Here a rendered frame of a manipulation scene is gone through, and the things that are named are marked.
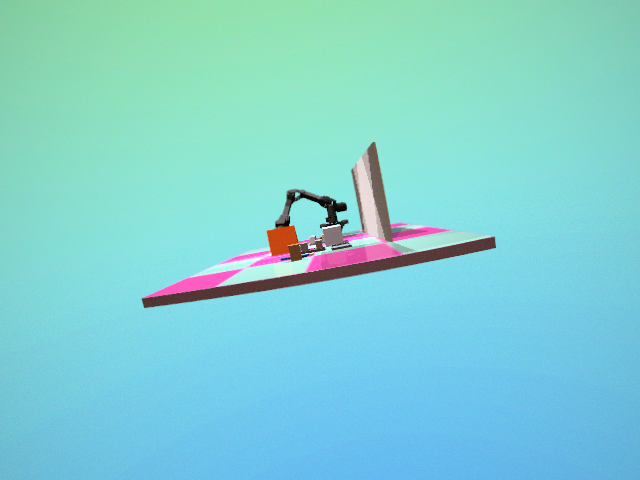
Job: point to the white rectangular box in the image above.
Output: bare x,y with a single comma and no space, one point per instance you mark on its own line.
332,235

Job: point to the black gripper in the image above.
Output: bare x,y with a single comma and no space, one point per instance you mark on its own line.
332,219

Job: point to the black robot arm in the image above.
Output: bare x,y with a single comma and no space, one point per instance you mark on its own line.
324,201

